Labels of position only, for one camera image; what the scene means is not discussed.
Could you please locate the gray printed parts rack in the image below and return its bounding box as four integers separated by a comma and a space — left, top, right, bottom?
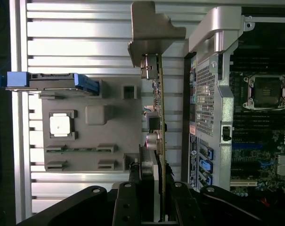
40, 76, 143, 173

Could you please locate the green motherboard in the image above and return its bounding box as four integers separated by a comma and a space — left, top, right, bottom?
229, 44, 285, 196

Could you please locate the open black PC case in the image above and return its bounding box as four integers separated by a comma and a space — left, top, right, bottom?
183, 6, 285, 205

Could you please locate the green RAM stick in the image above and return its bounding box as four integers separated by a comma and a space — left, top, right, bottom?
47, 147, 115, 153

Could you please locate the silver CPU chip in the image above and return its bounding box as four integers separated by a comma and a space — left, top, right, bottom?
49, 115, 72, 137

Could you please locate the white expansion slot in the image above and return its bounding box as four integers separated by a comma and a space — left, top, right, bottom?
230, 179, 258, 187

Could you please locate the CPU socket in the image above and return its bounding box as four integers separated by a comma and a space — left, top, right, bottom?
243, 74, 285, 111

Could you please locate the blue expansion slot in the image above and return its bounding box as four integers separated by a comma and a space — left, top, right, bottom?
231, 144, 263, 151

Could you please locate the hard disk in blue caddy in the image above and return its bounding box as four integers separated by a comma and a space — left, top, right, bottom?
0, 72, 103, 98

